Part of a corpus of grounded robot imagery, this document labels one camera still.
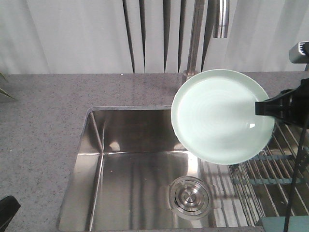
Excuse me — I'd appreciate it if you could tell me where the white pleated curtain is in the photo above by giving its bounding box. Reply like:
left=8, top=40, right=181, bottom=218
left=0, top=0, right=309, bottom=74

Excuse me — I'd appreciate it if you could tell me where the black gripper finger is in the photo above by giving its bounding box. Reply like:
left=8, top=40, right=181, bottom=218
left=0, top=196, right=21, bottom=230
left=255, top=89, right=293, bottom=119

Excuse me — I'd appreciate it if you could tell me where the grey dish drying rack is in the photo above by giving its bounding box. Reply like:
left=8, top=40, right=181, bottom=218
left=229, top=122, right=302, bottom=226

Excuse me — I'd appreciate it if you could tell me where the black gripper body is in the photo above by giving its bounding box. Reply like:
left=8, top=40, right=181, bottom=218
left=290, top=78, right=309, bottom=126

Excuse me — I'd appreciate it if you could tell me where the mint green round plate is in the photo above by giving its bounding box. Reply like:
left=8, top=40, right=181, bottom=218
left=171, top=69, right=275, bottom=165

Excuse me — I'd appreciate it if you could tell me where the stainless steel sink basin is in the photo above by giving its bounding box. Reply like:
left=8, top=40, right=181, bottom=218
left=57, top=106, right=256, bottom=232

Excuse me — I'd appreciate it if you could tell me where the round steel sink drain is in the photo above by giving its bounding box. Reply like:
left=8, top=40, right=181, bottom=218
left=168, top=176, right=212, bottom=220

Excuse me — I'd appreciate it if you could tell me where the chrome kitchen faucet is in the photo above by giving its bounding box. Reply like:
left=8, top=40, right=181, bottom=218
left=182, top=0, right=231, bottom=84

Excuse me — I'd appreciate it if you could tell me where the green striped potted plant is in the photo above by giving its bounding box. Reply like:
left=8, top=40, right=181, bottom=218
left=0, top=72, right=16, bottom=101

